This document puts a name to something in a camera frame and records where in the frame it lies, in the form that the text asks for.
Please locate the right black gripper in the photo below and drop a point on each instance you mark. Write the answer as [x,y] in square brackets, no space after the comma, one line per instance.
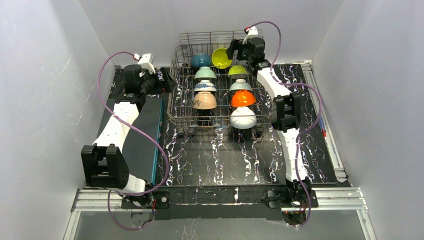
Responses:
[232,48]

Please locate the white square bowl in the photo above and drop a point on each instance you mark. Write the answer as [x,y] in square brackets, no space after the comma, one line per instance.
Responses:
[237,70]

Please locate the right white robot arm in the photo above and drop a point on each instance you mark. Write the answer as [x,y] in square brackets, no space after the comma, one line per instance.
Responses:
[285,109]

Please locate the green celadon bowl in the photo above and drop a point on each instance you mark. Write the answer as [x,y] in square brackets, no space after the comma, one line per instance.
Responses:
[205,72]

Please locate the white ribbed bowl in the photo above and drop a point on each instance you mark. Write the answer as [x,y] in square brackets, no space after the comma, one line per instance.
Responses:
[243,118]

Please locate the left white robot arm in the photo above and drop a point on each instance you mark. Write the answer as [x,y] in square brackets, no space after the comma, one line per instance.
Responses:
[103,162]

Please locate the grey wire dish rack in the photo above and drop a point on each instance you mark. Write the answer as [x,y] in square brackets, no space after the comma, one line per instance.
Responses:
[180,111]

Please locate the grey mat blue edge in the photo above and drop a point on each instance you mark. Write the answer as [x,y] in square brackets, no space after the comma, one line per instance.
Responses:
[141,147]

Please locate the blue floral bowl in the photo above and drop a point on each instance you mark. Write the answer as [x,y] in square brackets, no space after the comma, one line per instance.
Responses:
[205,85]

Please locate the tan interior dark bowl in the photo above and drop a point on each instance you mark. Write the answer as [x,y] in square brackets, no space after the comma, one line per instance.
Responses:
[200,59]

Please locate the cream white round bowl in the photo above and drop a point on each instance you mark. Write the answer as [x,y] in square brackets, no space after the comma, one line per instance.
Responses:
[204,100]

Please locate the orange striped bowl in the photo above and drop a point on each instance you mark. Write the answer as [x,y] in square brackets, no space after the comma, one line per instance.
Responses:
[242,98]

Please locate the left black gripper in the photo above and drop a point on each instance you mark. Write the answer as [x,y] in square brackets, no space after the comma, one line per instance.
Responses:
[162,81]

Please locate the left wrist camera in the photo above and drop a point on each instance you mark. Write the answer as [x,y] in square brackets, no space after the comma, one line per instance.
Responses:
[145,61]

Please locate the blue red marker pen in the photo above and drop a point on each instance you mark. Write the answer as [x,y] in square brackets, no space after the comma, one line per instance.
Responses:
[322,126]

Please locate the pale green shallow bowl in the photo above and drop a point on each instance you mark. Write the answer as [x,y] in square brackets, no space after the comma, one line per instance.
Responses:
[239,85]

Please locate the yellow rimmed bowl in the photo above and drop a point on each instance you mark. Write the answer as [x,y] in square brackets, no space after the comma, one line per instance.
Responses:
[220,58]

